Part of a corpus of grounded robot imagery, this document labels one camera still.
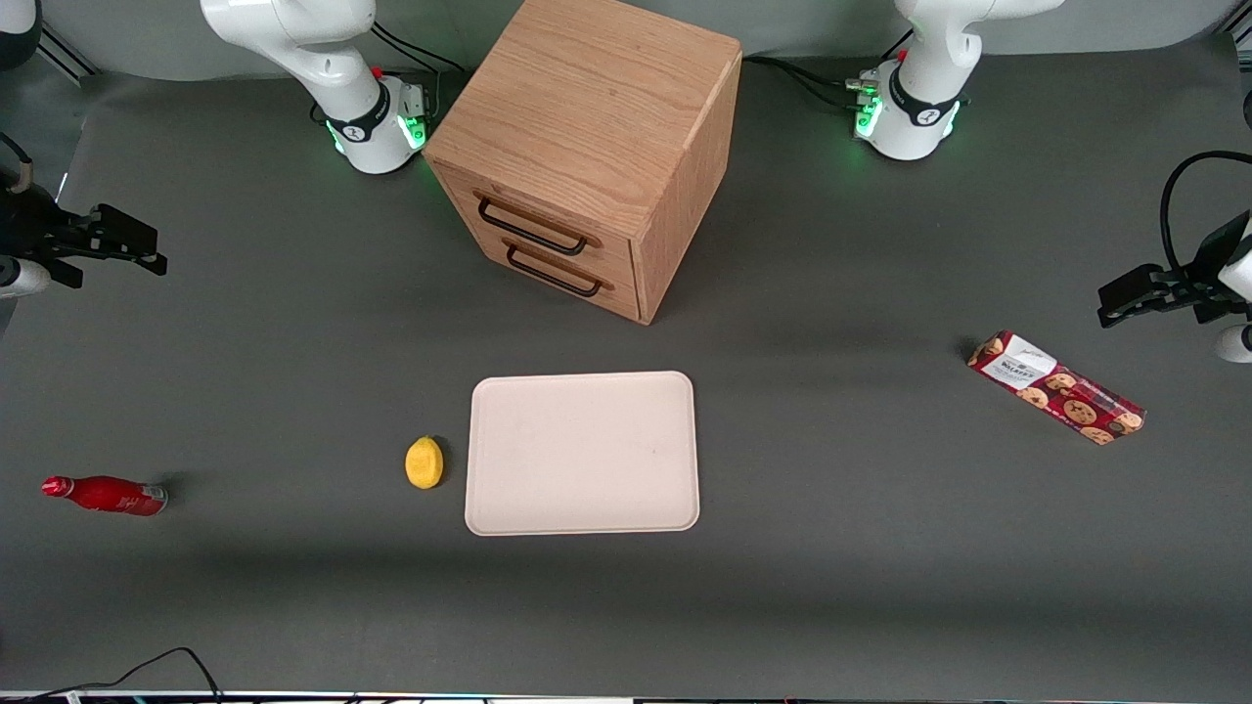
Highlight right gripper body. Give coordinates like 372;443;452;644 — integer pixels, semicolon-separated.
0;182;69;300

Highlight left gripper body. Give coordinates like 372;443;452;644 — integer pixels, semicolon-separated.
1174;210;1252;365

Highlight wooden drawer cabinet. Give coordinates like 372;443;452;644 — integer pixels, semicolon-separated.
423;0;743;327

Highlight red cookie box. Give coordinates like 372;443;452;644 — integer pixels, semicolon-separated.
966;330;1147;448

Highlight red bottle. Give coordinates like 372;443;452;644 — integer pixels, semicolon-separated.
40;474;170;518

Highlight yellow lemon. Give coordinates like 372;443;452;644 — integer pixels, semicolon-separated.
404;435;446;491

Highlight beige plastic tray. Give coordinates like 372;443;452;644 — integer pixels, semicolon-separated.
465;371;701;538

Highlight black looped gripper cable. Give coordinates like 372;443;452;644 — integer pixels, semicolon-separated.
1160;150;1252;277

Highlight aluminium frame rail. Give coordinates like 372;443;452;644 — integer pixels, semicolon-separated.
37;22;101;81

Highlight black right arm base cables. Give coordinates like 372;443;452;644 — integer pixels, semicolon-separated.
370;20;468;77

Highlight black arm base cables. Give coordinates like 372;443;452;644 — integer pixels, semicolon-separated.
740;29;916;114
370;20;468;77

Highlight thin black floor cable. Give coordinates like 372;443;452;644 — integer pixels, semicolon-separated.
0;646;227;704

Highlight black left arm base cables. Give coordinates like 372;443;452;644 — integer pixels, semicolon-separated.
740;29;916;114

